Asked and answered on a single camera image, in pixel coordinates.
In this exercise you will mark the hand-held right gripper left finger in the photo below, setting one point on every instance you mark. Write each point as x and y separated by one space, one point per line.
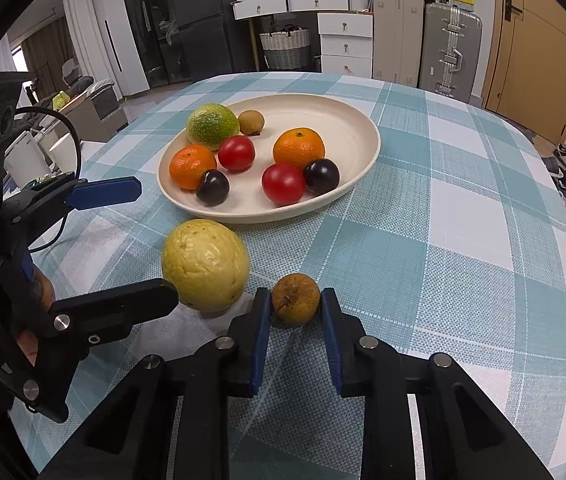
261 340

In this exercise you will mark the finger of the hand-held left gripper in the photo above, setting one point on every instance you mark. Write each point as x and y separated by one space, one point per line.
113 310
108 192

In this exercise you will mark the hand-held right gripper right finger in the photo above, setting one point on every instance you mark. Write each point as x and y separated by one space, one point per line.
333 345

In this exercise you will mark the wrinkled brown round fruit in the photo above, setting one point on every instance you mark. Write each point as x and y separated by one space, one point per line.
295 306

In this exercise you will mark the orange mandarin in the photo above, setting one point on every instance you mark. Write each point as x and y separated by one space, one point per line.
192 166
298 147

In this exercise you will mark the large green yellow fruit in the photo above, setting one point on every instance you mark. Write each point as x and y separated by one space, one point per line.
205 265
212 125

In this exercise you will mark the dark purple plum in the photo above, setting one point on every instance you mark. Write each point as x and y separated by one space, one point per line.
322 175
212 187

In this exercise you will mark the red tomato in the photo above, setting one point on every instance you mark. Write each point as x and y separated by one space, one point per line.
283 183
236 153

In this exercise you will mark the cream round plate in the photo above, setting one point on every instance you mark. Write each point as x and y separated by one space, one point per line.
343 125

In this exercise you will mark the person's left hand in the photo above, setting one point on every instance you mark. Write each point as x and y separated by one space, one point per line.
44 292

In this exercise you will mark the white appliance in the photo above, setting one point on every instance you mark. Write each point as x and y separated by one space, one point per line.
25 160

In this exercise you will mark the grey armchair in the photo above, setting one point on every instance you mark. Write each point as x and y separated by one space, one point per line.
98 102

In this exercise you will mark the teal checked tablecloth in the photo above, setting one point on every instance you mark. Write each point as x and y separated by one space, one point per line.
463 260

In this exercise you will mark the small brown longan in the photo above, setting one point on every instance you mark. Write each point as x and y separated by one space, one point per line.
251 122

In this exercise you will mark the white cabinet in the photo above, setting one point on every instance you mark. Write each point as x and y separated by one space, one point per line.
98 25

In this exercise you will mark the dark grey refrigerator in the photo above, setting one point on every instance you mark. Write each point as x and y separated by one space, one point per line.
213 20

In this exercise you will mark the woven basket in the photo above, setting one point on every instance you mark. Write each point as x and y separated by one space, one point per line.
285 50

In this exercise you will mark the white desk with drawers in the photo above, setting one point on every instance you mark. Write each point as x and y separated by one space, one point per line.
303 2

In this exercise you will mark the white drawer chest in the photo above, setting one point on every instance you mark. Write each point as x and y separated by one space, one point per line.
345 45

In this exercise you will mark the beige suitcase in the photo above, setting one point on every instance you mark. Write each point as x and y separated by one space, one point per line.
397 40

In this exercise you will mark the white ribbed bin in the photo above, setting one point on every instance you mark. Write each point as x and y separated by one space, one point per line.
361 1

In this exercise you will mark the silver suitcase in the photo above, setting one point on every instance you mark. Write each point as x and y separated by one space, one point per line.
450 50

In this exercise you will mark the wooden door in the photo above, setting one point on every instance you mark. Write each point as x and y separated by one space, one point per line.
538 50

